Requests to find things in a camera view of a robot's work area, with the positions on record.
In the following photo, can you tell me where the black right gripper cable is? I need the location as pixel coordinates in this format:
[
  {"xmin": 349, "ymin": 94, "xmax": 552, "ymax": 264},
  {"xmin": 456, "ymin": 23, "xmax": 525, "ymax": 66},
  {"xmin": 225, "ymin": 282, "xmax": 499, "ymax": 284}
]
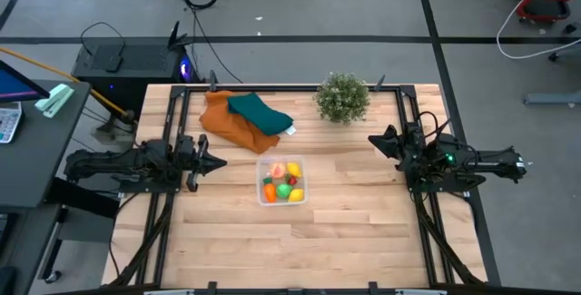
[{"xmin": 416, "ymin": 110, "xmax": 451, "ymax": 141}]

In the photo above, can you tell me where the yellow pole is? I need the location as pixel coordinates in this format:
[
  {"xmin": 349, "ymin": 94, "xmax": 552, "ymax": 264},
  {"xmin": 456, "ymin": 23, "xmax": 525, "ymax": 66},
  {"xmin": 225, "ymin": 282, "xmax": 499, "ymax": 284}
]
[{"xmin": 0, "ymin": 46, "xmax": 137, "ymax": 123}]

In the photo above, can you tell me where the grey floor stand base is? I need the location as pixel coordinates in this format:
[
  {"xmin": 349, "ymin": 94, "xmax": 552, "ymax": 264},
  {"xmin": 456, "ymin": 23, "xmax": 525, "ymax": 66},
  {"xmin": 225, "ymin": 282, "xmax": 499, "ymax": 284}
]
[{"xmin": 92, "ymin": 111, "xmax": 138, "ymax": 145}]

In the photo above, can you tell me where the black desk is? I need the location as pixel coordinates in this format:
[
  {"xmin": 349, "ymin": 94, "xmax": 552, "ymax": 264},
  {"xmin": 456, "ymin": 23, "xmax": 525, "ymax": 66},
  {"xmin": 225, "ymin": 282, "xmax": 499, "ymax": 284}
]
[{"xmin": 0, "ymin": 79, "xmax": 122, "ymax": 295}]

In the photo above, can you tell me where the black metal table frame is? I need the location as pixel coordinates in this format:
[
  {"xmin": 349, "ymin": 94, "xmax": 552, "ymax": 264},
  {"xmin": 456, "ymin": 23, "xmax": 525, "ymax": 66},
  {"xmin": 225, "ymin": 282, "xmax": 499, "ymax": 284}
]
[{"xmin": 107, "ymin": 84, "xmax": 489, "ymax": 295}]

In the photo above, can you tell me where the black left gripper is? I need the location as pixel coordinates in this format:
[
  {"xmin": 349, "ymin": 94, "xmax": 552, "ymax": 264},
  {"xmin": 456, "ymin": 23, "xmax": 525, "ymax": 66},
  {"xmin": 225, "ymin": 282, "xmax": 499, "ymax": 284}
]
[{"xmin": 174, "ymin": 133, "xmax": 229, "ymax": 193}]

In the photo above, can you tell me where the black wifi antenna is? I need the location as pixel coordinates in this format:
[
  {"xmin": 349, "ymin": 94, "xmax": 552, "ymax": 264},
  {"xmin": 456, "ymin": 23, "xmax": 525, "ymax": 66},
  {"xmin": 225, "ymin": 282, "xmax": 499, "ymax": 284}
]
[{"xmin": 167, "ymin": 20, "xmax": 194, "ymax": 52}]

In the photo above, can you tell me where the orange toy carrot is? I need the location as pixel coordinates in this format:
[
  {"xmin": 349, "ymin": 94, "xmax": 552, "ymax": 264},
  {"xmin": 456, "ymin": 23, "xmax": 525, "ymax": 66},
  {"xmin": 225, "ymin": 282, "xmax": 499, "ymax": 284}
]
[{"xmin": 261, "ymin": 176, "xmax": 278, "ymax": 204}]

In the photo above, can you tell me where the white floor cable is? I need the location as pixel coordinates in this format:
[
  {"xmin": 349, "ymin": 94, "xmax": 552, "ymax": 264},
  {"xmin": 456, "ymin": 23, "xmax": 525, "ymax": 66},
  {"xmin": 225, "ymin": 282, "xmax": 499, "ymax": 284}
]
[{"xmin": 496, "ymin": 0, "xmax": 581, "ymax": 60}]

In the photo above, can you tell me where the grey metal bar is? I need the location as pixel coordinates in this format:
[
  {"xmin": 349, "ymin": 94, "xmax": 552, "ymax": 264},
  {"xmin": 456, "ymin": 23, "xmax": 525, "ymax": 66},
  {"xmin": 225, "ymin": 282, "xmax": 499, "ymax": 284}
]
[{"xmin": 522, "ymin": 91, "xmax": 581, "ymax": 106}]

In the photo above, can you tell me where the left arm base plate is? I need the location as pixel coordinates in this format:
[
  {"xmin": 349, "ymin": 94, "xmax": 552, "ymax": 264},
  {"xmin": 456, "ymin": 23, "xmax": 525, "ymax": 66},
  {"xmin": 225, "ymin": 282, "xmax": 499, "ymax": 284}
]
[{"xmin": 118, "ymin": 177, "xmax": 185, "ymax": 194}]

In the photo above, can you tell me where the white calculator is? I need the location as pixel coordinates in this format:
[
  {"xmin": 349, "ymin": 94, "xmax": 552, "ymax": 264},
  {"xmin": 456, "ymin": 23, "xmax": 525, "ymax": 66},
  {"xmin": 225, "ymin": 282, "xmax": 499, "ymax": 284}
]
[{"xmin": 0, "ymin": 101, "xmax": 23, "ymax": 144}]

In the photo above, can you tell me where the black computer tower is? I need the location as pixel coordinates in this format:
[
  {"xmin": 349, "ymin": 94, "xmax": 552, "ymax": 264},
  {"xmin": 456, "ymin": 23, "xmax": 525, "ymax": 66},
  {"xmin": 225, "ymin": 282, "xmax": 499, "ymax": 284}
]
[{"xmin": 71, "ymin": 35, "xmax": 197, "ymax": 108}]

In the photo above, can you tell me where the computer monitor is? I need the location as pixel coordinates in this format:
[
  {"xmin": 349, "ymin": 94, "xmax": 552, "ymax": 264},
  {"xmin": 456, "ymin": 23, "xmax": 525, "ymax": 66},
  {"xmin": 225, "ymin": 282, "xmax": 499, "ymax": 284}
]
[{"xmin": 0, "ymin": 60, "xmax": 51, "ymax": 104}]

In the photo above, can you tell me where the clear plastic tupperware container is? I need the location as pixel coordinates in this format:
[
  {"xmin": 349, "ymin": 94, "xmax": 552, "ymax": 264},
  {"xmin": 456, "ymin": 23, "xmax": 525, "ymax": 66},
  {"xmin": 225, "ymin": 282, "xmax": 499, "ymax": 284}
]
[{"xmin": 255, "ymin": 154, "xmax": 310, "ymax": 207}]

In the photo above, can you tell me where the long black floor cable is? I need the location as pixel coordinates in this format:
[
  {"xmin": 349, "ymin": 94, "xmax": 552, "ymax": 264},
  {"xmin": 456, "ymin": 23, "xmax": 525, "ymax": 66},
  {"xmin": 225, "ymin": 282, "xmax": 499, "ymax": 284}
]
[{"xmin": 192, "ymin": 7, "xmax": 244, "ymax": 84}]

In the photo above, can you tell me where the mint green stapler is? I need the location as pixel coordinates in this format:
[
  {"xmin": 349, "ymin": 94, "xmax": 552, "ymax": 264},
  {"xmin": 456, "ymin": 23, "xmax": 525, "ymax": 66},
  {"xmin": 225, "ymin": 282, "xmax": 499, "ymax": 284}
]
[{"xmin": 34, "ymin": 83, "xmax": 75, "ymax": 119}]

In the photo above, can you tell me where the small black box device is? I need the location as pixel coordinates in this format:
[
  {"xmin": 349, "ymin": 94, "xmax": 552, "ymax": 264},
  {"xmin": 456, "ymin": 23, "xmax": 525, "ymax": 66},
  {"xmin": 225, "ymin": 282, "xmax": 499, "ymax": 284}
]
[{"xmin": 104, "ymin": 54, "xmax": 123, "ymax": 74}]

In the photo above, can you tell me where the teal cloth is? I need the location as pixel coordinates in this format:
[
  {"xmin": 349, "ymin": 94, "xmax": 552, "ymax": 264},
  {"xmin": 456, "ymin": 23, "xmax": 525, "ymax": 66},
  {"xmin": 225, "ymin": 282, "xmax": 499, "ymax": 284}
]
[{"xmin": 226, "ymin": 93, "xmax": 295, "ymax": 136}]

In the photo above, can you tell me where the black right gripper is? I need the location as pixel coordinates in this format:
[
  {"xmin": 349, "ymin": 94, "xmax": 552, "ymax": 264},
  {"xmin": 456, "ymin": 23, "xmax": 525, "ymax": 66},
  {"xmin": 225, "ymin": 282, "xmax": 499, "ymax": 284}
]
[{"xmin": 368, "ymin": 122, "xmax": 430, "ymax": 172}]

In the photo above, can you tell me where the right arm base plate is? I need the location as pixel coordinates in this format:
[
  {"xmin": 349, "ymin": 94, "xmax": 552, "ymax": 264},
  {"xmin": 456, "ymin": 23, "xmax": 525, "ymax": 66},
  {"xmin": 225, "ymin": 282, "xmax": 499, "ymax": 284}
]
[{"xmin": 406, "ymin": 167, "xmax": 487, "ymax": 194}]

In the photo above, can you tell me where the small potted green plant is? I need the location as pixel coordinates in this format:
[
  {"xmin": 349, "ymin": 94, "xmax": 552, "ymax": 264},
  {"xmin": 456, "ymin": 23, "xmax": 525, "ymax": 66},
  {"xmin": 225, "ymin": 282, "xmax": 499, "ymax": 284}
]
[{"xmin": 312, "ymin": 72, "xmax": 371, "ymax": 126}]

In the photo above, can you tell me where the orange cloth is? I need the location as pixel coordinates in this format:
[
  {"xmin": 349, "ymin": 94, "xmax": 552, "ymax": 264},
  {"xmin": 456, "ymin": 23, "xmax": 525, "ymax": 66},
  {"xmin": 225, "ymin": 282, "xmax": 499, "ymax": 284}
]
[{"xmin": 198, "ymin": 89, "xmax": 281, "ymax": 154}]

